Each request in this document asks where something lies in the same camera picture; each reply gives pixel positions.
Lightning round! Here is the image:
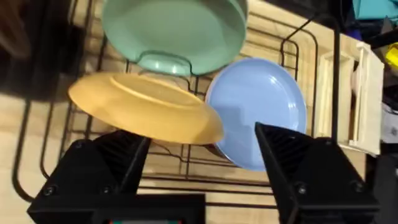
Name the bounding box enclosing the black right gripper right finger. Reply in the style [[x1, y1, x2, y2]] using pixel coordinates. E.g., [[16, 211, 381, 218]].
[[254, 122, 381, 224]]

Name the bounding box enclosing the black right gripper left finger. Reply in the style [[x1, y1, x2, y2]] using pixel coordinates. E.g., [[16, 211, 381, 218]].
[[27, 129, 152, 215]]

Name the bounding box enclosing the yellow plate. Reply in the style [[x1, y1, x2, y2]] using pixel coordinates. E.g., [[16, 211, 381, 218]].
[[68, 72, 224, 145]]

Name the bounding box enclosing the blue plate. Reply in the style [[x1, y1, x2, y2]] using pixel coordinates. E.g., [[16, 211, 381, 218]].
[[205, 58, 308, 172]]

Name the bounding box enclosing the green plate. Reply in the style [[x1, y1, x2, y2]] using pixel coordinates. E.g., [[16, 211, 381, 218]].
[[101, 0, 249, 77]]

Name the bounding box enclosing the pale wooden box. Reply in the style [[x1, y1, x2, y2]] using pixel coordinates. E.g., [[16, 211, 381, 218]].
[[313, 42, 385, 156]]

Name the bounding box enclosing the black wire dish rack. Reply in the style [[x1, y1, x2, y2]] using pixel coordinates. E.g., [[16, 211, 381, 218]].
[[11, 0, 341, 210]]

